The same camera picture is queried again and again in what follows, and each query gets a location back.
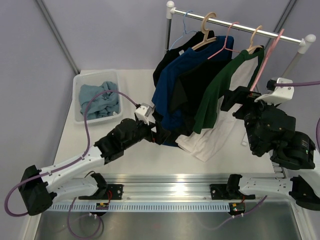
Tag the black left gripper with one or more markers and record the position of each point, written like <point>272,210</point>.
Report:
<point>158,137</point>

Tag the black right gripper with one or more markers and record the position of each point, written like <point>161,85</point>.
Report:
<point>245,97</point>

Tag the light blue t-shirt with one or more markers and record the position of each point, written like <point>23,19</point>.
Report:
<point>105,105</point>

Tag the pink plastic hanger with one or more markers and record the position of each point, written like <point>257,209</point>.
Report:
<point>267,56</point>

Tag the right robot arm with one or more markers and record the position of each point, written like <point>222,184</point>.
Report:
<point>270,129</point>

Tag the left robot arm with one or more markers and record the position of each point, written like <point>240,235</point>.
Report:
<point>40,188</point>

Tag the green and white raglan shirt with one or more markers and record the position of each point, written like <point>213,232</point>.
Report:
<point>212,126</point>

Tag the black t-shirt middle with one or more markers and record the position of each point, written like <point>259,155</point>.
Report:
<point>187,94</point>

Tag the black t-shirt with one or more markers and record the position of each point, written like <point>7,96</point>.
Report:
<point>187,94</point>
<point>185,52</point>

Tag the beige wooden hanger right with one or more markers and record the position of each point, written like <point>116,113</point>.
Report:
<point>251,49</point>

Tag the beige wooden hanger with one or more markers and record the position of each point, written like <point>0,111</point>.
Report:
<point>251,49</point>
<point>206,40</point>

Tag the black t-shirt back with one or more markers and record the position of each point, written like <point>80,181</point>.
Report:
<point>185,52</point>

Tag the beige wooden hanger left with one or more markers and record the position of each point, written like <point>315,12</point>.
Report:
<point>206,40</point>

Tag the white plastic basket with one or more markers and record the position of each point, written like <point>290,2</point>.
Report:
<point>95,78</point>

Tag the left small circuit board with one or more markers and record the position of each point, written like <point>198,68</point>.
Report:
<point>102,206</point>

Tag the small circuit board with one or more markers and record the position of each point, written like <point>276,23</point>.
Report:
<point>237,208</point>
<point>102,206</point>

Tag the right small circuit board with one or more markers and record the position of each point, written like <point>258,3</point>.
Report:
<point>237,208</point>

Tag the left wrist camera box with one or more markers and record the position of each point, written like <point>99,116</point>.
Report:
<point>143,112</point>

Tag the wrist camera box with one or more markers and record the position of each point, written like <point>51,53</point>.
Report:
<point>143,112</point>
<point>283,92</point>

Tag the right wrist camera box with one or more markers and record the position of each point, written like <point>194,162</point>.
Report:
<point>283,92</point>

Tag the pink wire hanger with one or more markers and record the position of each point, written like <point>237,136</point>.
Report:
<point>224,47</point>

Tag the aluminium rail frame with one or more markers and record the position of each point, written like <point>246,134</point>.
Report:
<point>197,186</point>

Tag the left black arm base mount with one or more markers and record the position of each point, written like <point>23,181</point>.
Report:
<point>114,191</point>

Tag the light blue wire hanger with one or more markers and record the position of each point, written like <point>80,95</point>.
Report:
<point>185,32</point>

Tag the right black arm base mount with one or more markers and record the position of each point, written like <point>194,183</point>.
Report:
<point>219,191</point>

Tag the white perforated cable duct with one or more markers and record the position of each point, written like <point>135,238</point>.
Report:
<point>153,207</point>

